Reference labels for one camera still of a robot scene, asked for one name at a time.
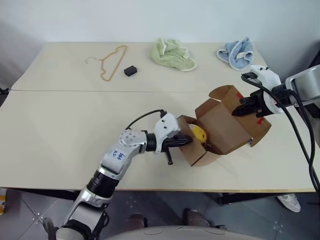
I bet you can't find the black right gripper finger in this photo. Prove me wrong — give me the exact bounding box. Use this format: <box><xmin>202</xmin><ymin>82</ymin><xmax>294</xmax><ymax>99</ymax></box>
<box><xmin>238</xmin><ymin>95</ymin><xmax>261</xmax><ymax>106</ymax></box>
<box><xmin>231</xmin><ymin>104</ymin><xmax>261</xmax><ymax>118</ymax></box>

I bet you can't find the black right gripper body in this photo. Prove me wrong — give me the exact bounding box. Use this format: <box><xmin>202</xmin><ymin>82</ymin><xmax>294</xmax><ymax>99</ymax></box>
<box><xmin>249</xmin><ymin>89</ymin><xmax>268</xmax><ymax>119</ymax></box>

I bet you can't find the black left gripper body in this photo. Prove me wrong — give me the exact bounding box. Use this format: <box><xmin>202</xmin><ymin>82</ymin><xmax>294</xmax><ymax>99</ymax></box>
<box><xmin>161</xmin><ymin>135</ymin><xmax>177</xmax><ymax>166</ymax></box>

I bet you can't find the yellow item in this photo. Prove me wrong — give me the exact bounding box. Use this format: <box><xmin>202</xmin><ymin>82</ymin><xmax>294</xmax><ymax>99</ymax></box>
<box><xmin>190</xmin><ymin>124</ymin><xmax>208</xmax><ymax>144</ymax></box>

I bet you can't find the brown cardboard box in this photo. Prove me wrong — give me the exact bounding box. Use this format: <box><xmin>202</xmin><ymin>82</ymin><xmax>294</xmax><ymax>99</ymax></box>
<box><xmin>178</xmin><ymin>84</ymin><xmax>272</xmax><ymax>167</ymax></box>

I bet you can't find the yellow cardboard box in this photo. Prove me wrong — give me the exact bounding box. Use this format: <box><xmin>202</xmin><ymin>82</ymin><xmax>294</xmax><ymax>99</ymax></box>
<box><xmin>0</xmin><ymin>188</ymin><xmax>8</xmax><ymax>216</ymax></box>

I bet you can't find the blue towel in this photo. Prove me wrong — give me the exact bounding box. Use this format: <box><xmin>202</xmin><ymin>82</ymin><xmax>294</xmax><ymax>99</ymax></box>
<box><xmin>216</xmin><ymin>36</ymin><xmax>255</xmax><ymax>72</ymax></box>

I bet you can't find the green towel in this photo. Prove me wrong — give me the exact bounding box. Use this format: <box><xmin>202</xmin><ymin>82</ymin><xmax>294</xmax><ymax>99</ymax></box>
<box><xmin>149</xmin><ymin>37</ymin><xmax>198</xmax><ymax>73</ymax></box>

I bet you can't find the black power adapter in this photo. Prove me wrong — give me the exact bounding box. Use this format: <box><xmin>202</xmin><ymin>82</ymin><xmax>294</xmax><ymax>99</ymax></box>
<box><xmin>123</xmin><ymin>65</ymin><xmax>139</xmax><ymax>77</ymax></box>

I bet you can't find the grey robot torso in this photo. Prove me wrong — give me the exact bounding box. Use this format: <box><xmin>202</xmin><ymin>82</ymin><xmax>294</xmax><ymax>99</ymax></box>
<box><xmin>104</xmin><ymin>224</ymin><xmax>222</xmax><ymax>240</ymax></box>

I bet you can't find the white shoe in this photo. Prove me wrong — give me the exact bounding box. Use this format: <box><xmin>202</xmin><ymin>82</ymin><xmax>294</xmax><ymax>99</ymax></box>
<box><xmin>275</xmin><ymin>193</ymin><xmax>302</xmax><ymax>214</ymax></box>

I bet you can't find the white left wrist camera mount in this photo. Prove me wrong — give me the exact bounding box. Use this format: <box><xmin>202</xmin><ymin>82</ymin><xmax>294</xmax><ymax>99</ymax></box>
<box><xmin>152</xmin><ymin>112</ymin><xmax>182</xmax><ymax>154</ymax></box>

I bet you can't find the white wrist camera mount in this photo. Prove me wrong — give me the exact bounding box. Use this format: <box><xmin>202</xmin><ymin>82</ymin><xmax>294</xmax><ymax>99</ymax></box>
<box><xmin>245</xmin><ymin>64</ymin><xmax>285</xmax><ymax>116</ymax></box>
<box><xmin>152</xmin><ymin>112</ymin><xmax>182</xmax><ymax>154</ymax></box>

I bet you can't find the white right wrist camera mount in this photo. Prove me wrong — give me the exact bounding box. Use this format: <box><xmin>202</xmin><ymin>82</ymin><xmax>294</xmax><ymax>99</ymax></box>
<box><xmin>245</xmin><ymin>64</ymin><xmax>285</xmax><ymax>116</ymax></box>

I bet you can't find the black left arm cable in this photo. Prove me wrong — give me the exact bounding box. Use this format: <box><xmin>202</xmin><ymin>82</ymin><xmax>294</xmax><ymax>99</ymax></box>
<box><xmin>124</xmin><ymin>108</ymin><xmax>168</xmax><ymax>131</ymax></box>

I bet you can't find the gold wire clothes hanger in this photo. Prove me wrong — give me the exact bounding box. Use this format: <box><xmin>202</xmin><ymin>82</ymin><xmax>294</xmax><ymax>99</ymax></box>
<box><xmin>85</xmin><ymin>44</ymin><xmax>129</xmax><ymax>82</ymax></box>

